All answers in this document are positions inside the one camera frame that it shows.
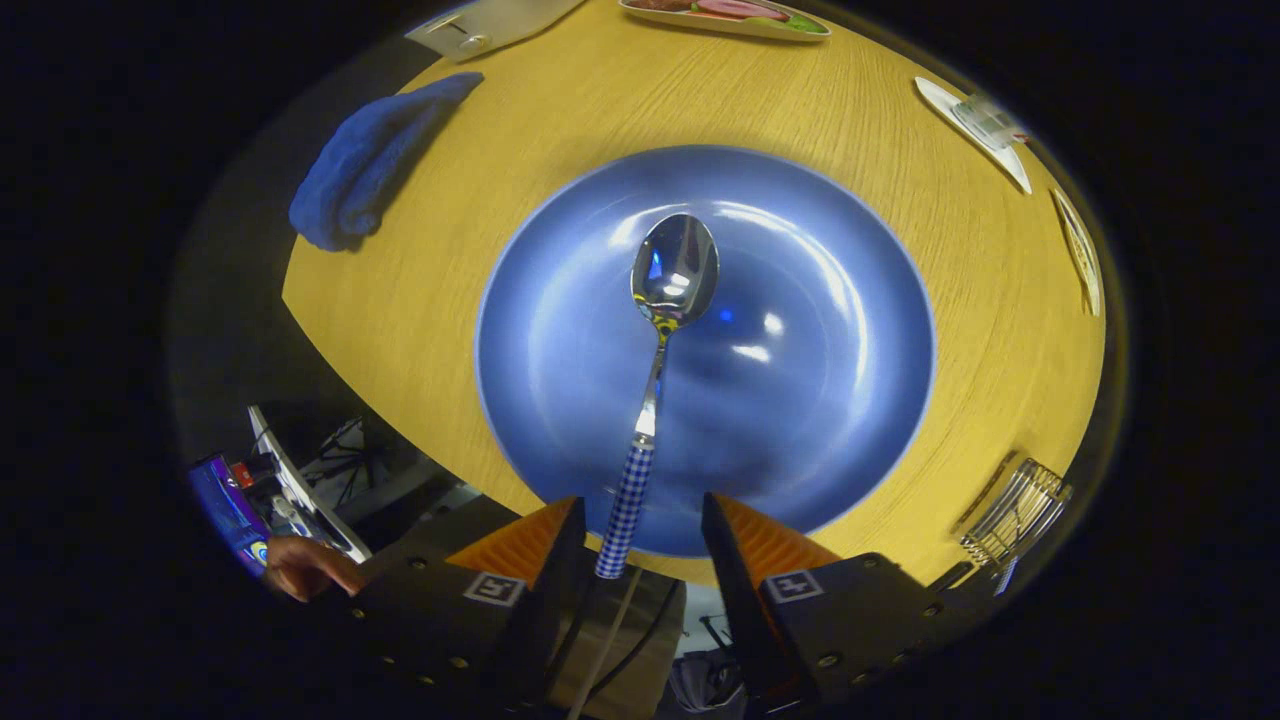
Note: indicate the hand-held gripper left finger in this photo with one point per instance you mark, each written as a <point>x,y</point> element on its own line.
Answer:
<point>555,590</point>

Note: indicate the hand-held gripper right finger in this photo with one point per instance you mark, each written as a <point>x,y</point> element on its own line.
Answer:
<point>735,590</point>

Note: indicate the blue round plate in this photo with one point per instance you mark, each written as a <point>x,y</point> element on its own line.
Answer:
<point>800,400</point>

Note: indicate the phone with lit screen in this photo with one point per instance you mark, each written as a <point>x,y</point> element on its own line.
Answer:
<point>225,510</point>

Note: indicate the folded blue cloth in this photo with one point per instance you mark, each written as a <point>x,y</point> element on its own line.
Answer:
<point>370,160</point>

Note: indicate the cream divided condiment tray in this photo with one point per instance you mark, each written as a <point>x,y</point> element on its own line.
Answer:
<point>1082,255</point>

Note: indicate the white square coaster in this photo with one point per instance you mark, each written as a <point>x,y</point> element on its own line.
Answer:
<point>940,100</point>

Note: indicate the small white drink bottle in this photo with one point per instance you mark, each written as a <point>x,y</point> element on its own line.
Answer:
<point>985,120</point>

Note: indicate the cream oval food plate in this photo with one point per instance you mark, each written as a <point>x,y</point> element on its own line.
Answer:
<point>700,22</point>

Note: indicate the green lettuce leaf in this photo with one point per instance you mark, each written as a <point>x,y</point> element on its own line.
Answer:
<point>800,24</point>

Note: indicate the white toaster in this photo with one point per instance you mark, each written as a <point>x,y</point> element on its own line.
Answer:
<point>500,20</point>

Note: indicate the pink ham slice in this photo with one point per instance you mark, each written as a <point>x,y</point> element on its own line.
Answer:
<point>740,8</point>

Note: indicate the brown sausage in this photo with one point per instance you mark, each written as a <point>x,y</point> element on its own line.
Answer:
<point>660,4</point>

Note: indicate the white metal frame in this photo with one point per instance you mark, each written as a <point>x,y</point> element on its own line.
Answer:
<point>300,495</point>

